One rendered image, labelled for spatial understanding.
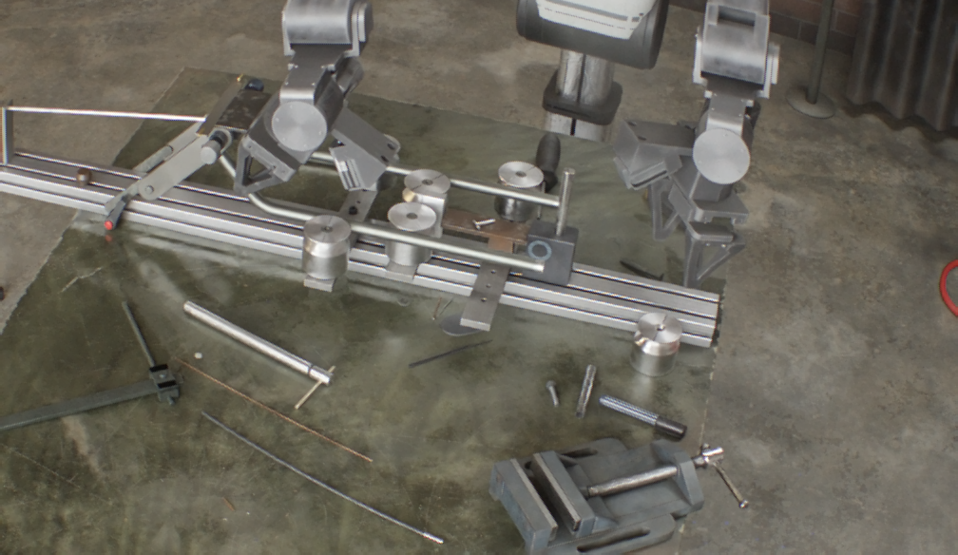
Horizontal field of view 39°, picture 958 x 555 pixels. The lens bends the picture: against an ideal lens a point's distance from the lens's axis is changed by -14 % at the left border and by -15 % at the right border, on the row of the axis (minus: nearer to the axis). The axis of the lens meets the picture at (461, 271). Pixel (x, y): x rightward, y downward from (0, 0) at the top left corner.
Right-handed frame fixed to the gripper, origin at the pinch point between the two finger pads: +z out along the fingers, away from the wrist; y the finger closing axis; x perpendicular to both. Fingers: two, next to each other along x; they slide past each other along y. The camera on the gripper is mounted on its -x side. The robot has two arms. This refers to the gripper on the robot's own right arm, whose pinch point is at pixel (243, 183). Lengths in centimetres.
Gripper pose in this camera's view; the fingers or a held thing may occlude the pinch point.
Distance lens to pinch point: 165.1
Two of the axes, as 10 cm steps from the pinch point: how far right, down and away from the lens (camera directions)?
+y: 2.2, -5.7, 7.9
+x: -7.9, -5.8, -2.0
